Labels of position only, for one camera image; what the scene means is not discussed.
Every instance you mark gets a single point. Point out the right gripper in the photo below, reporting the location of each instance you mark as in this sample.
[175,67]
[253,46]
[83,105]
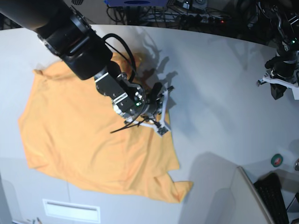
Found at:
[130,100]

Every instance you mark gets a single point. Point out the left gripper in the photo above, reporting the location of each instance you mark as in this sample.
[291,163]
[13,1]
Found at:
[282,69]

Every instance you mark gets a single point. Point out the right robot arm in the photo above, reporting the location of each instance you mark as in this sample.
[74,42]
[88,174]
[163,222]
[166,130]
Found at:
[66,34]

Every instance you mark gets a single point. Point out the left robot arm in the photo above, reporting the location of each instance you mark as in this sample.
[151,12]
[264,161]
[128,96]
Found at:
[260,21]

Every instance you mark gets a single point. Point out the green tape roll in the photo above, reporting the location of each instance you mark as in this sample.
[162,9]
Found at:
[276,160]

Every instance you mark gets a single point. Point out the black keyboard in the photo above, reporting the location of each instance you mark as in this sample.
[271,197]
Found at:
[269,189]

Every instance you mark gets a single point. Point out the blue box at top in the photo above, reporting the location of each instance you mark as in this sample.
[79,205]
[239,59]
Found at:
[133,3]

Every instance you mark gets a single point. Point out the white label plate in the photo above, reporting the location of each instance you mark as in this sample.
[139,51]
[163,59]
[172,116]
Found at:
[72,211]

